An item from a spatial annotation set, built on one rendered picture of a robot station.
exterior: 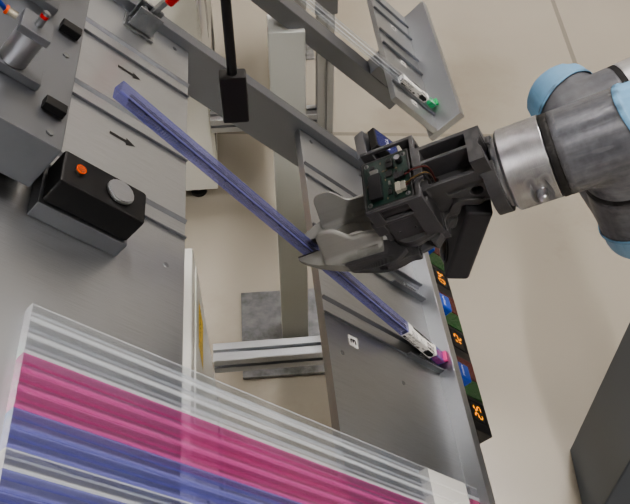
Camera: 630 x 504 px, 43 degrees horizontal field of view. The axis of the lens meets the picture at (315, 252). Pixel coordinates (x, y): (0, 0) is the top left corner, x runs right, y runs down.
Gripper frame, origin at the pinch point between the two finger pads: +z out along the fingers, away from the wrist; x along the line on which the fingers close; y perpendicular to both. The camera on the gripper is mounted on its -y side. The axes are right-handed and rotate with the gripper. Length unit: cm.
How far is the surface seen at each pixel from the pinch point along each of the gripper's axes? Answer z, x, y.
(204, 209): 73, -89, -82
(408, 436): -2.0, 14.7, -15.4
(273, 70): 16, -55, -20
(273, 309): 54, -53, -85
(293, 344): 33, -24, -56
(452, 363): -5.3, 3.6, -24.0
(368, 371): 0.2, 8.4, -11.5
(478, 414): -5.2, 7.0, -32.2
